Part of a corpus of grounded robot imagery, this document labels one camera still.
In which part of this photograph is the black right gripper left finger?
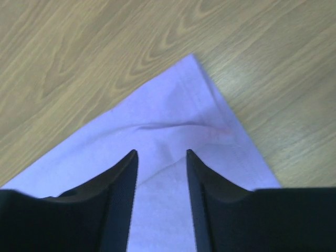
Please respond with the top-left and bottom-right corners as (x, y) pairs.
(1, 150), (138, 251)

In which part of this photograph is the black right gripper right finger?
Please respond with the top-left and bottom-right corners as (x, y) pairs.
(186, 150), (335, 251)

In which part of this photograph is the lavender t shirt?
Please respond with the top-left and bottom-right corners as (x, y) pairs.
(5, 55), (280, 251)

